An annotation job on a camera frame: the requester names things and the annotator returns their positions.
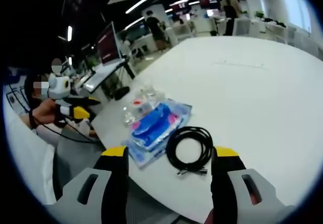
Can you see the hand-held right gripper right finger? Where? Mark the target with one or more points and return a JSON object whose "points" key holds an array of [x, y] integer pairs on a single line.
{"points": [[224, 183]]}

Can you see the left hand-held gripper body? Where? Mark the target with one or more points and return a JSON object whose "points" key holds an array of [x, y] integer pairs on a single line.
{"points": [[58, 86]]}

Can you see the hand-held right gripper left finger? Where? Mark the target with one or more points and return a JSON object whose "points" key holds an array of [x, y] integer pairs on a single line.
{"points": [[114, 183]]}

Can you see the clear bag with red item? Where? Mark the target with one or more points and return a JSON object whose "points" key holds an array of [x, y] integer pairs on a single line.
{"points": [[137, 108]]}

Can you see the blue plastic package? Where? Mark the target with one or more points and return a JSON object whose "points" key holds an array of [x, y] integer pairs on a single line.
{"points": [[157, 130]]}

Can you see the clear plastic bag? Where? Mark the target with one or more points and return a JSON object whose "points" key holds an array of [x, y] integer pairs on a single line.
{"points": [[151, 92]]}

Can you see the white tabletop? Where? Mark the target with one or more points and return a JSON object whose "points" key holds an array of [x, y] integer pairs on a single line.
{"points": [[242, 90]]}

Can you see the person's left hand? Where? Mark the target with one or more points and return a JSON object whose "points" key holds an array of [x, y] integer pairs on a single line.
{"points": [[46, 113]]}

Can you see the white slanted desk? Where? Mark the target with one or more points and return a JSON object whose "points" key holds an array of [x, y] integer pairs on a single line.
{"points": [[101, 74]]}

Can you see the black round object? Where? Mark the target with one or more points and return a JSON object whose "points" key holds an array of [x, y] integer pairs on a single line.
{"points": [[121, 92]]}

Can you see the large dark monitor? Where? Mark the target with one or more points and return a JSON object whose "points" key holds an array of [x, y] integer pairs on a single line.
{"points": [[108, 45]]}

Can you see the person's white shirt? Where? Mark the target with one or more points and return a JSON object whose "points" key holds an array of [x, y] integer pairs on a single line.
{"points": [[27, 153]]}

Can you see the green potted plant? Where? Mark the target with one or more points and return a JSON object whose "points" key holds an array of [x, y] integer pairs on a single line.
{"points": [[259, 14]]}

